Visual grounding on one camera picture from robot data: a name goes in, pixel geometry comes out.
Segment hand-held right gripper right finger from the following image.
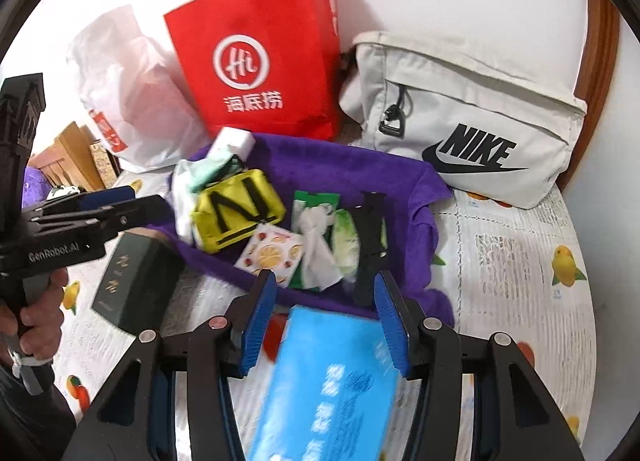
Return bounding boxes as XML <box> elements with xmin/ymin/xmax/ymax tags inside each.
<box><xmin>372</xmin><ymin>271</ymin><xmax>586</xmax><ymax>461</ymax></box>

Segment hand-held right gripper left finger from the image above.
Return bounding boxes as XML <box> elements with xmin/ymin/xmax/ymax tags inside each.
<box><xmin>60</xmin><ymin>270</ymin><xmax>278</xmax><ymax>461</ymax></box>

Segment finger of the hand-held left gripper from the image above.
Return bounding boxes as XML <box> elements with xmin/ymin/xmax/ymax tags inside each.
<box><xmin>30</xmin><ymin>186</ymin><xmax>136</xmax><ymax>222</ymax></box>
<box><xmin>35</xmin><ymin>195</ymin><xmax>168</xmax><ymax>247</ymax></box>

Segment yellow pouch with black straps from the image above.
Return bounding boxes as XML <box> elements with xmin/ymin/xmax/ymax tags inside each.
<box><xmin>191</xmin><ymin>168</ymin><xmax>287</xmax><ymax>254</ymax></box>

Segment fruit print packet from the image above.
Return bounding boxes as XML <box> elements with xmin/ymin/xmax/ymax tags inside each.
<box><xmin>234</xmin><ymin>223</ymin><xmax>306</xmax><ymax>287</ymax></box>

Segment blue tissue pack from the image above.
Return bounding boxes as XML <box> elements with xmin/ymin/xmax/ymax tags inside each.
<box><xmin>247</xmin><ymin>305</ymin><xmax>401</xmax><ymax>461</ymax></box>

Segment white tissue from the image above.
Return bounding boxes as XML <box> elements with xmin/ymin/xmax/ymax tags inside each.
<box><xmin>292</xmin><ymin>206</ymin><xmax>346</xmax><ymax>292</ymax></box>

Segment white sponge block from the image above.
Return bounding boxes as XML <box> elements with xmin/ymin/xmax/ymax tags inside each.
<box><xmin>211</xmin><ymin>127</ymin><xmax>257</xmax><ymax>160</ymax></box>

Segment dark green wet wipe packet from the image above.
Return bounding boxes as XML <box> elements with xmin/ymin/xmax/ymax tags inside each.
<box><xmin>291</xmin><ymin>190</ymin><xmax>341</xmax><ymax>289</ymax></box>

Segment purple towel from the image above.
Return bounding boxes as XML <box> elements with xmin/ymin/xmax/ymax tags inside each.
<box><xmin>150</xmin><ymin>133</ymin><xmax>456</xmax><ymax>327</ymax></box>

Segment person's left forearm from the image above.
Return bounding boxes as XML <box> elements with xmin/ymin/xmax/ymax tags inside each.
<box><xmin>0</xmin><ymin>356</ymin><xmax>76</xmax><ymax>461</ymax></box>

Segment person's left hand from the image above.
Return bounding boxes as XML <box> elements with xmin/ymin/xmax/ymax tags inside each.
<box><xmin>0</xmin><ymin>268</ymin><xmax>68</xmax><ymax>362</ymax></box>

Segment brown patterned box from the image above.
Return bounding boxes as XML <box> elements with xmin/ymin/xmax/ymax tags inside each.
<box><xmin>89</xmin><ymin>140</ymin><xmax>123</xmax><ymax>189</ymax></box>

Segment light wooden furniture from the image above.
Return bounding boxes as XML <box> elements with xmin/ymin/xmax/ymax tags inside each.
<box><xmin>30</xmin><ymin>121</ymin><xmax>106</xmax><ymax>192</ymax></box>

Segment black box with gold end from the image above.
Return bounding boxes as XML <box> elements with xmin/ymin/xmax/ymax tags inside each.
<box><xmin>91</xmin><ymin>232</ymin><xmax>187</xmax><ymax>337</ymax></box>

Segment purple fluffy item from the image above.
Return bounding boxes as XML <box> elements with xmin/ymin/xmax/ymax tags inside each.
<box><xmin>22</xmin><ymin>167</ymin><xmax>51</xmax><ymax>202</ymax></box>

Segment white plastic shopping bag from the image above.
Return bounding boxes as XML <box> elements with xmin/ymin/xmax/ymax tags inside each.
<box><xmin>67</xmin><ymin>5</ymin><xmax>213</xmax><ymax>172</ymax></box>

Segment fruit print tablecloth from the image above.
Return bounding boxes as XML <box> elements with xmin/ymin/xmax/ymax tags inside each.
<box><xmin>50</xmin><ymin>176</ymin><xmax>596</xmax><ymax>461</ymax></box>

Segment red paper bag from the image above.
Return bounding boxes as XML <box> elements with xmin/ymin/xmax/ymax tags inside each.
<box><xmin>163</xmin><ymin>0</ymin><xmax>341</xmax><ymax>142</ymax></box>

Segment grey waist bag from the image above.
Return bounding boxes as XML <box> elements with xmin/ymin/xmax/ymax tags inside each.
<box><xmin>339</xmin><ymin>31</ymin><xmax>588</xmax><ymax>210</ymax></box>

